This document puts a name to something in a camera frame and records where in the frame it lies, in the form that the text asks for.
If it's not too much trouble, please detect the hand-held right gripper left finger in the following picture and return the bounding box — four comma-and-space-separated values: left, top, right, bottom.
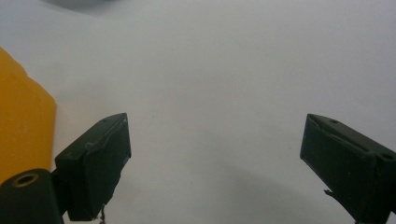
54, 112, 133, 222

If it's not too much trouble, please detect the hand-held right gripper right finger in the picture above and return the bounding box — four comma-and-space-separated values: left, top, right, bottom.
299, 113, 396, 224

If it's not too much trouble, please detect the yellow flat object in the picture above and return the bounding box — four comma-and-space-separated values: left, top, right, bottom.
0, 46, 58, 185

